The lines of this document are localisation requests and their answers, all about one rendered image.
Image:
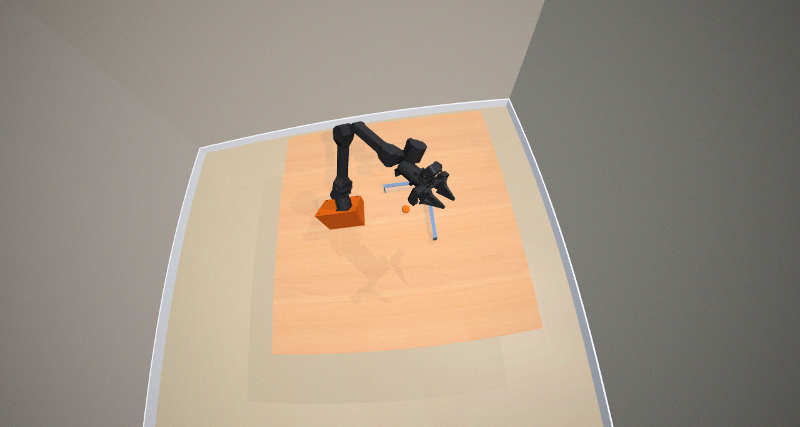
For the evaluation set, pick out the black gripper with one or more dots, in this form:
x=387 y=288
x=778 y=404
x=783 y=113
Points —
x=424 y=192

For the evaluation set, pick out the clear corner walls with blue top edge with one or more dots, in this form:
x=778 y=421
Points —
x=402 y=188

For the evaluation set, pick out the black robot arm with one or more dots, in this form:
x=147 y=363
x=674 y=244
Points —
x=389 y=154

